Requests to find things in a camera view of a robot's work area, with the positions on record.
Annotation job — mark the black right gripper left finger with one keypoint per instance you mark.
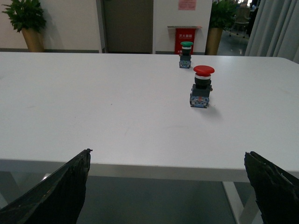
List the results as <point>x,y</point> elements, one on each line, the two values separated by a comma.
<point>58,199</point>

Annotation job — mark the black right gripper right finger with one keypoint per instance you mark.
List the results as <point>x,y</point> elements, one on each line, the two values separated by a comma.
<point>277,191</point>

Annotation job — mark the red mushroom push button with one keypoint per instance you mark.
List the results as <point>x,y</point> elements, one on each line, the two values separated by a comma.
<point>199,96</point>

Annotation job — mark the green mushroom push button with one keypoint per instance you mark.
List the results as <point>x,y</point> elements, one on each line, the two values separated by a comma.
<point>185,54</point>

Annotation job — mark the grey curtain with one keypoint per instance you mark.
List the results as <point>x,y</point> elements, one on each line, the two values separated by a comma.
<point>275,32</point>

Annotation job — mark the office chair in background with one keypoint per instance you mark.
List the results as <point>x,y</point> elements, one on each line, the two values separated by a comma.
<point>241,19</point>

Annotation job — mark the red fire extinguisher cabinet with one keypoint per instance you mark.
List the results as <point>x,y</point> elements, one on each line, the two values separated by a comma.
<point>184,37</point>

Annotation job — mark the left potted plant gold pot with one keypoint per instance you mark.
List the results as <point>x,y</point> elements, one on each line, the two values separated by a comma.
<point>26,17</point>

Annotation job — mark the potted plant gold pot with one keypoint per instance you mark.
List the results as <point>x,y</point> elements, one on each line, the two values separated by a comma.
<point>26,17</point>
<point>221,18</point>

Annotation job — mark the grey brown door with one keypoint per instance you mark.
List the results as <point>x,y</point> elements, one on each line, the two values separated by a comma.
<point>128,26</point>

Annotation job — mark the right potted plant gold pot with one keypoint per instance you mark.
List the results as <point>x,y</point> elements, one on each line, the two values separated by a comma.
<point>221,18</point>

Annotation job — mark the white table leg frame right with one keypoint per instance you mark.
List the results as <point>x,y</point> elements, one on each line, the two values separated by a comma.
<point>243,214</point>

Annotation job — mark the pink paper wall notice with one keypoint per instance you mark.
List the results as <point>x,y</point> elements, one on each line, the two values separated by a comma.
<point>187,5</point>

